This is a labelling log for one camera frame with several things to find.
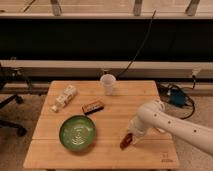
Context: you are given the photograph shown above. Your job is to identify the blue power box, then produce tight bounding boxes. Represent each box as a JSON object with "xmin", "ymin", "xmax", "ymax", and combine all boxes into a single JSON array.
[{"xmin": 170, "ymin": 90, "xmax": 186, "ymax": 107}]

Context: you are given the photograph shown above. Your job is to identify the black floor cables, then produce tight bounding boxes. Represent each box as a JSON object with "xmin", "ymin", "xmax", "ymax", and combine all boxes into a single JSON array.
[{"xmin": 157, "ymin": 74, "xmax": 198, "ymax": 120}]

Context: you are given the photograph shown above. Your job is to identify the black hanging cable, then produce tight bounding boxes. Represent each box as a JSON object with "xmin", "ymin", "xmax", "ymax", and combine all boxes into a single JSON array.
[{"xmin": 116, "ymin": 9, "xmax": 157, "ymax": 78}]

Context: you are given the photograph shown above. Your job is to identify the green bowl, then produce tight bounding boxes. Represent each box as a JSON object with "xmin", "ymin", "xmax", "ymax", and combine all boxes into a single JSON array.
[{"xmin": 59, "ymin": 115, "xmax": 96, "ymax": 152}]

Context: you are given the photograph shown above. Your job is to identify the translucent plastic cup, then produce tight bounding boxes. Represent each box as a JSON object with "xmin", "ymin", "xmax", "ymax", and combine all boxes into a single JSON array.
[{"xmin": 100, "ymin": 74, "xmax": 116, "ymax": 95}]

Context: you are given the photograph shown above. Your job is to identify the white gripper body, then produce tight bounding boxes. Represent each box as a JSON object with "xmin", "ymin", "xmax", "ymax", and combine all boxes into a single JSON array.
[{"xmin": 128, "ymin": 117, "xmax": 147, "ymax": 139}]

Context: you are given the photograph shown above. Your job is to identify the red pepper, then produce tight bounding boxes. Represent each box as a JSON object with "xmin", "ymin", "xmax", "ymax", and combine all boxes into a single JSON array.
[{"xmin": 120, "ymin": 133, "xmax": 133, "ymax": 149}]

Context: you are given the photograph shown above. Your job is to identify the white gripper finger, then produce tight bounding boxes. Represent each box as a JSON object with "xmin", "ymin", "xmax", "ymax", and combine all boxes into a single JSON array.
[{"xmin": 130, "ymin": 137, "xmax": 141, "ymax": 145}]

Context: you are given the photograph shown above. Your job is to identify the black office chair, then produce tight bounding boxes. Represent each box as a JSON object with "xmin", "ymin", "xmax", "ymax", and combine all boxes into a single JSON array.
[{"xmin": 0, "ymin": 64, "xmax": 27, "ymax": 137}]

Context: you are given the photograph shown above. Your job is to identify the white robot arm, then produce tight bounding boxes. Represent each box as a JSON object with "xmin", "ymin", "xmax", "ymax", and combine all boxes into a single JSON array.
[{"xmin": 128, "ymin": 100, "xmax": 213, "ymax": 156}]

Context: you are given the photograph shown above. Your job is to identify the brown chocolate bar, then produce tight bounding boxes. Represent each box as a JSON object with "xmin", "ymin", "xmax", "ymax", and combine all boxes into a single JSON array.
[{"xmin": 82, "ymin": 101, "xmax": 104, "ymax": 115}]

